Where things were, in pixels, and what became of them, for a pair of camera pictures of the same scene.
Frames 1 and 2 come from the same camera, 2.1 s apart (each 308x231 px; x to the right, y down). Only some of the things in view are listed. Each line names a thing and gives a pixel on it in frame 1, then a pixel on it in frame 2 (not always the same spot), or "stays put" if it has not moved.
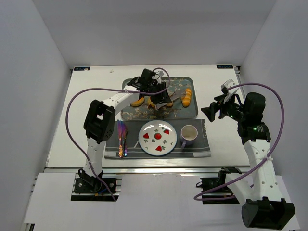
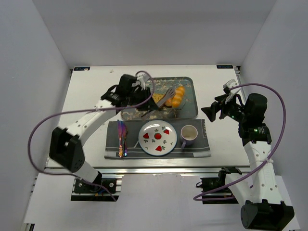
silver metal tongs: [174, 95] -> [169, 94]
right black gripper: [215, 109] stays put
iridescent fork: [125, 132] stays put
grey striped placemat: [200, 147] stays put
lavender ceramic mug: [188, 134] stays put
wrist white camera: [226, 84] stays put
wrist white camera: [161, 74] -> [143, 78]
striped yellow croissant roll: [186, 99] -> [178, 96]
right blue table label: [225, 66] stays put
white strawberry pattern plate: [158, 137] stays put
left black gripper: [161, 96] -> [146, 100]
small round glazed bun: [170, 104] stays put
